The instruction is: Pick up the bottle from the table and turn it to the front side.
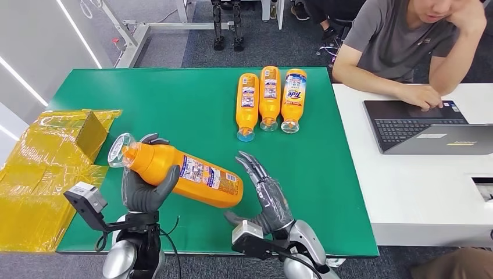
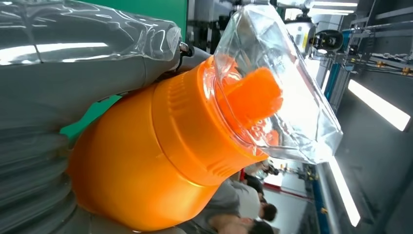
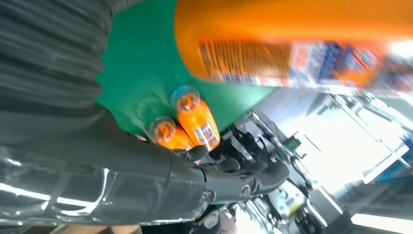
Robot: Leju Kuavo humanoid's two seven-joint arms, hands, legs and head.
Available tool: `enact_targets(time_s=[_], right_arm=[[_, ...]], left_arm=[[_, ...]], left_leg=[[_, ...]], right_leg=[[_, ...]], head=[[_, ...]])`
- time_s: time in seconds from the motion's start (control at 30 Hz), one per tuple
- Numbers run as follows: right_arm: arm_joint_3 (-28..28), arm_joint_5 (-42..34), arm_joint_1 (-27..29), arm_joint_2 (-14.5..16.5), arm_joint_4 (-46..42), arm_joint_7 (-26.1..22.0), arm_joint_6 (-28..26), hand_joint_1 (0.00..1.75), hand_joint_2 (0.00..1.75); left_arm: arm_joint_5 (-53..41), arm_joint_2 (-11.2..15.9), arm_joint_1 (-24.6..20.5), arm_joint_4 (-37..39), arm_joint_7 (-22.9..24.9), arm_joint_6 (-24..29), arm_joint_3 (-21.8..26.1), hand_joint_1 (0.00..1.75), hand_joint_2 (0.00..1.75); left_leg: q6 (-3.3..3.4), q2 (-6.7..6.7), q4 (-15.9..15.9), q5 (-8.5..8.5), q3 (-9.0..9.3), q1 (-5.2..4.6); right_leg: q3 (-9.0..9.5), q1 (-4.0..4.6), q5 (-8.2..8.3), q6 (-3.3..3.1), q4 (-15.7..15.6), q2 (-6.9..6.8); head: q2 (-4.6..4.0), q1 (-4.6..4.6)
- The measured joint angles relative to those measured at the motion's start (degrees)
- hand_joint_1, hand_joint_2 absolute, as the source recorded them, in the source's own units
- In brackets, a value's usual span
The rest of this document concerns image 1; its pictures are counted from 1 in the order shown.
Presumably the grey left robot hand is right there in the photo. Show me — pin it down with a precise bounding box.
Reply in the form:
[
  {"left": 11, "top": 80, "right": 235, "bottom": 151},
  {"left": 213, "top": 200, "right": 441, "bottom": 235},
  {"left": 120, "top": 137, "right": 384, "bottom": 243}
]
[{"left": 122, "top": 133, "right": 181, "bottom": 213}]

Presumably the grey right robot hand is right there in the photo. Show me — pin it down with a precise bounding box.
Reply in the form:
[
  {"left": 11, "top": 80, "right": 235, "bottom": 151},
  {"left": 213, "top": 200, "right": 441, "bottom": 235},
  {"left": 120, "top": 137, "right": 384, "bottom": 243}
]
[{"left": 224, "top": 151, "right": 294, "bottom": 235}]

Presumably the orange detergent bottle blue cap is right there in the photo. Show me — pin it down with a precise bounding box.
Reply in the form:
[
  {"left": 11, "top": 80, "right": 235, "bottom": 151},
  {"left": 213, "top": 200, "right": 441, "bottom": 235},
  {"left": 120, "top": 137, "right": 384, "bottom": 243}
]
[{"left": 235, "top": 73, "right": 260, "bottom": 142}]

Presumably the orange Tide detergent bottle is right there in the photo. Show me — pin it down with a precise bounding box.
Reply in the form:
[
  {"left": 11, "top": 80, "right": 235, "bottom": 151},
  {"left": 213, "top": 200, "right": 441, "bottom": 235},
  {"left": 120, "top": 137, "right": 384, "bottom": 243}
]
[{"left": 280, "top": 69, "right": 308, "bottom": 134}]

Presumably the yellow film wrapped cardboard box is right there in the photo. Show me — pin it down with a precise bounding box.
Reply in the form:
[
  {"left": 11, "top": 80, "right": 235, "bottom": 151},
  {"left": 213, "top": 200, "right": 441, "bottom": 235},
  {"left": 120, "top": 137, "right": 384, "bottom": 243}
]
[{"left": 0, "top": 109, "right": 123, "bottom": 254}]

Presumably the green table mat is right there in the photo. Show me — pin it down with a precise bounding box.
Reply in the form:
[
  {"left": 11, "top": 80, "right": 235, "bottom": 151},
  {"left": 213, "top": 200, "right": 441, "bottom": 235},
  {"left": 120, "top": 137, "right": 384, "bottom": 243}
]
[{"left": 48, "top": 67, "right": 380, "bottom": 257}]

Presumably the white desk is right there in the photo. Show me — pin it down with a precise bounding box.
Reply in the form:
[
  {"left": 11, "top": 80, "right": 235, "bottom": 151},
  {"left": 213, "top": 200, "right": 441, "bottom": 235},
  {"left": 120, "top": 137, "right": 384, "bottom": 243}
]
[{"left": 331, "top": 83, "right": 493, "bottom": 248}]

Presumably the dark grey laptop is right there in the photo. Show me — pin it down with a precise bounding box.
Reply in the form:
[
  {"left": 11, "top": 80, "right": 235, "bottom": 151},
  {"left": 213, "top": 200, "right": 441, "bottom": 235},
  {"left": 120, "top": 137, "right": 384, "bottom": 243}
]
[{"left": 362, "top": 100, "right": 493, "bottom": 156}]

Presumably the office chair base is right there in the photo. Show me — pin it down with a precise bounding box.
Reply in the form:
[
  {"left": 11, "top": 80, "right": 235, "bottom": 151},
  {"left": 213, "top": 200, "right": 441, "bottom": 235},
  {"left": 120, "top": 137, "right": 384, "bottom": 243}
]
[{"left": 316, "top": 21, "right": 349, "bottom": 69}]

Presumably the black robot leg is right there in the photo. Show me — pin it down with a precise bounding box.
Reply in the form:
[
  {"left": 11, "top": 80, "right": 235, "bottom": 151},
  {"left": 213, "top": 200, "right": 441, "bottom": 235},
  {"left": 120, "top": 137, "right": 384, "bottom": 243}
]
[
  {"left": 231, "top": 0, "right": 246, "bottom": 53},
  {"left": 210, "top": 0, "right": 227, "bottom": 52}
]

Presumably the white furniture leg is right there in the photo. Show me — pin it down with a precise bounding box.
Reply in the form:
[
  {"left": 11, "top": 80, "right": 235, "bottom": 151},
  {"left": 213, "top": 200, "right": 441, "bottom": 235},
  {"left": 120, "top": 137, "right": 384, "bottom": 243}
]
[{"left": 262, "top": 0, "right": 286, "bottom": 31}]

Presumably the brown rounded object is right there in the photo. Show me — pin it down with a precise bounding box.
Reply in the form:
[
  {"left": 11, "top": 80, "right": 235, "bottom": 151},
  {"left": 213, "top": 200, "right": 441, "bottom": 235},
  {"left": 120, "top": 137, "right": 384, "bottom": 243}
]
[{"left": 410, "top": 247, "right": 493, "bottom": 279}]

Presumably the person with black shoes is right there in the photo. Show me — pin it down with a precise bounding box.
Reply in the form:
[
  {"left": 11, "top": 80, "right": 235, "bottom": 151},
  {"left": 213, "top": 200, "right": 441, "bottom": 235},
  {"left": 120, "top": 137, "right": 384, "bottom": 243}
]
[{"left": 290, "top": 0, "right": 367, "bottom": 42}]

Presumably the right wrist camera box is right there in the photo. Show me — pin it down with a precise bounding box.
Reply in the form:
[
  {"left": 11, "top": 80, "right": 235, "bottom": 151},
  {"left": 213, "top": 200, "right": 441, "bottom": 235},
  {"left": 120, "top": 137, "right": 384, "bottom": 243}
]
[{"left": 231, "top": 220, "right": 291, "bottom": 260}]

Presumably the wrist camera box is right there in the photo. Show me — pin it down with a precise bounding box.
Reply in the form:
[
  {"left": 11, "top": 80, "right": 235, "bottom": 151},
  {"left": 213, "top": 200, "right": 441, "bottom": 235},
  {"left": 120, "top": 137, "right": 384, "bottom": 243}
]
[
  {"left": 63, "top": 182, "right": 160, "bottom": 233},
  {"left": 231, "top": 220, "right": 291, "bottom": 260}
]

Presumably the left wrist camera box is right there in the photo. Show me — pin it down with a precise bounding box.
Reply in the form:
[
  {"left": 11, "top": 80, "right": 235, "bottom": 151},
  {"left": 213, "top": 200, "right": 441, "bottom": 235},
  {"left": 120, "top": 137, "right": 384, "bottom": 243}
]
[{"left": 63, "top": 182, "right": 160, "bottom": 233}]

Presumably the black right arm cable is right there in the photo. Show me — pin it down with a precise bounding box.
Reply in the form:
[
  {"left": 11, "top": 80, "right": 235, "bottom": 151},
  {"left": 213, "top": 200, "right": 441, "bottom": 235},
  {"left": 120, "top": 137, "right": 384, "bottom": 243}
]
[{"left": 277, "top": 250, "right": 324, "bottom": 279}]

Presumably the white metal frame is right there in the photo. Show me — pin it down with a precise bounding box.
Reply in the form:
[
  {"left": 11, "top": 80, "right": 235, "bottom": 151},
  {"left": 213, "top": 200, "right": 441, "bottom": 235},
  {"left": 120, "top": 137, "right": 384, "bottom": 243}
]
[{"left": 98, "top": 0, "right": 235, "bottom": 69}]

